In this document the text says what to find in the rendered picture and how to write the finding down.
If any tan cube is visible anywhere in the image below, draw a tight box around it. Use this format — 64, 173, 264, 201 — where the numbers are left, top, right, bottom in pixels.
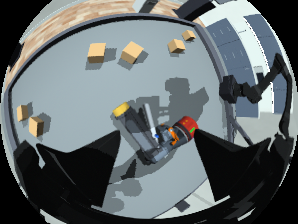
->
29, 116, 44, 137
182, 30, 196, 41
168, 39, 186, 54
120, 42, 144, 64
17, 105, 29, 122
88, 43, 106, 63

